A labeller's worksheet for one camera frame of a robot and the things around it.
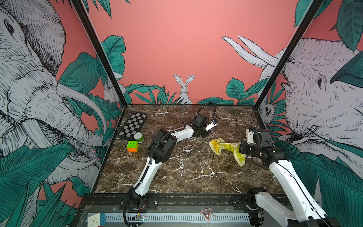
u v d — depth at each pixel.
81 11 0.70
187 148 0.95
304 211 0.39
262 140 0.57
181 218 0.70
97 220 0.65
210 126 0.89
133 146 0.90
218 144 0.90
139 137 0.93
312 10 0.70
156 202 0.73
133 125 1.03
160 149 0.58
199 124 0.82
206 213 0.70
